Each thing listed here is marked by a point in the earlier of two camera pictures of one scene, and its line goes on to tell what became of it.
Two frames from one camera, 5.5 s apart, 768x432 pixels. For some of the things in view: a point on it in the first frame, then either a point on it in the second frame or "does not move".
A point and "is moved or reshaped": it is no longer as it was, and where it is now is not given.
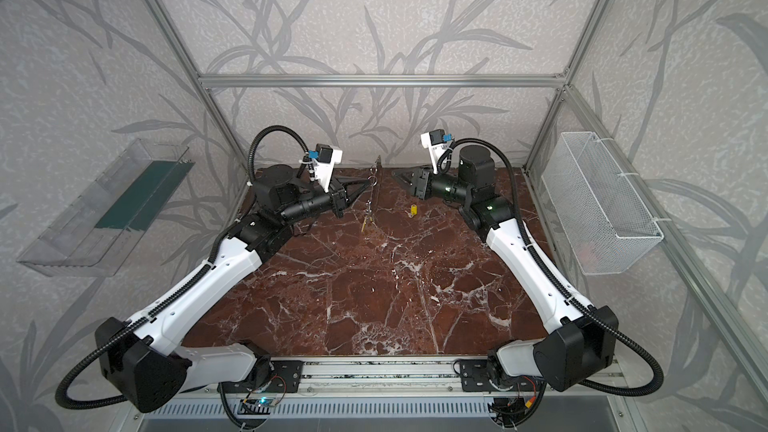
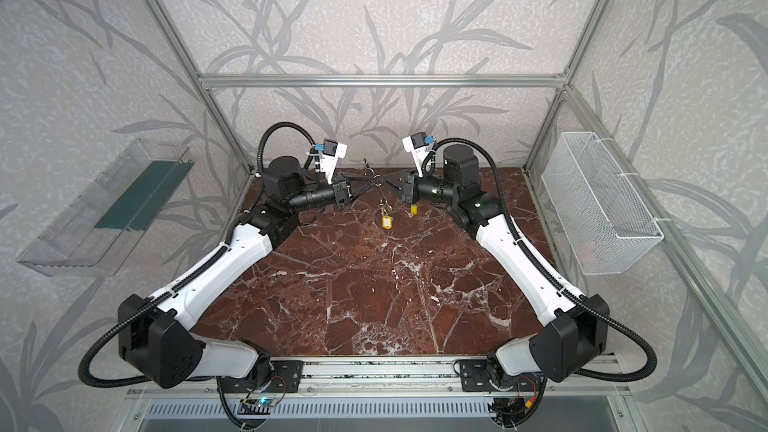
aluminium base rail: [409, 378] does not move
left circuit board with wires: [262, 400] does not move
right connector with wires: [507, 412] does not move
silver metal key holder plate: [373, 201] is moved or reshaped
